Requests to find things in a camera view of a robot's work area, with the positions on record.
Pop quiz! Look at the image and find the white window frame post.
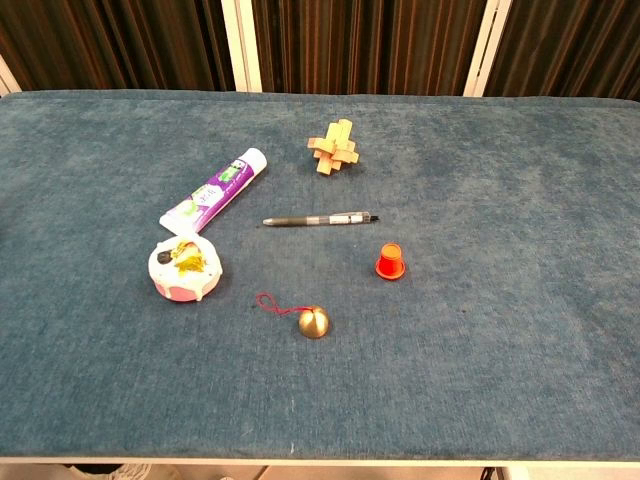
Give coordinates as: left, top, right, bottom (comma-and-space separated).
220, 0, 264, 94
0, 53, 23, 98
462, 0, 516, 98

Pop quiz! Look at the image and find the pink white toy cake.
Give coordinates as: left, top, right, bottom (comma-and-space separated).
147, 232, 225, 303

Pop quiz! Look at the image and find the blue velvet table cloth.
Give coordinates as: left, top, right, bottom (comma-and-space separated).
0, 89, 640, 461

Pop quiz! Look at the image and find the wooden burr puzzle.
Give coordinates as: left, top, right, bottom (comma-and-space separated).
306, 118, 361, 177

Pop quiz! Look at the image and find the small red plastic cup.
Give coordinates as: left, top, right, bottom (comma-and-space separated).
374, 242, 407, 282

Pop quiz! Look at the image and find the black clear ballpoint pen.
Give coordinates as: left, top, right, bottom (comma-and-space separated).
262, 211, 381, 229

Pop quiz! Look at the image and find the purple white toothpaste tube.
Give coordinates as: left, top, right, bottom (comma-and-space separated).
158, 147, 268, 237

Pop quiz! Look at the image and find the brass bell with red cord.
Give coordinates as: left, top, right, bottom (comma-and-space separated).
255, 292, 332, 341

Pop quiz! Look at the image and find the dark brown striped curtain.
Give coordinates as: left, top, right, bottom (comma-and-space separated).
0, 0, 640, 104

